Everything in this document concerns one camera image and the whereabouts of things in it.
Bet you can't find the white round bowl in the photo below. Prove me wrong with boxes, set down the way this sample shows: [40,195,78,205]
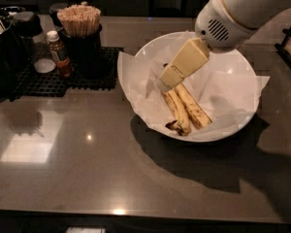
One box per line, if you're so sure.
[129,31,261,144]

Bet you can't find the black chopstick holder cup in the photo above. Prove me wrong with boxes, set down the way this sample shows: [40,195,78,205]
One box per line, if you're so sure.
[59,25,104,79]

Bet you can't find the glass shaker black lid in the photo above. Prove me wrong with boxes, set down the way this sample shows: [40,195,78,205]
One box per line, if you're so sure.
[13,12,56,74]

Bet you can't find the spotted banana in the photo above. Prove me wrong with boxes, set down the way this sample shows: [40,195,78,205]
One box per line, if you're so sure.
[175,83,212,129]
[162,90,191,136]

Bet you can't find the wooden chopsticks bundle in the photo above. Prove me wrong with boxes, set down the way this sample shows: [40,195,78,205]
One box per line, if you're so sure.
[57,3,101,38]

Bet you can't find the white paper liner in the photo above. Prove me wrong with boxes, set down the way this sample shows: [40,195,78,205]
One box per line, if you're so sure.
[116,30,271,142]

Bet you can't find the small orange sauce bottle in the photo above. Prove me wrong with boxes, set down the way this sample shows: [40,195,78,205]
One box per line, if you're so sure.
[47,30,74,80]

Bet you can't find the dark jar behind chopsticks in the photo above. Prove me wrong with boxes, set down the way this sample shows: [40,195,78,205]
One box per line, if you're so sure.
[48,3,68,27]

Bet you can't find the black grid mat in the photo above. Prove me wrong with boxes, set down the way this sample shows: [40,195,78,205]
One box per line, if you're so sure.
[10,47,122,101]

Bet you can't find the black container at left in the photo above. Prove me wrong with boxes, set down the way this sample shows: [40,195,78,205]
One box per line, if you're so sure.
[0,6,28,100]

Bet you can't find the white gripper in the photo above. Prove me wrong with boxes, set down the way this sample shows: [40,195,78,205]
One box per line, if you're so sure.
[156,0,256,92]

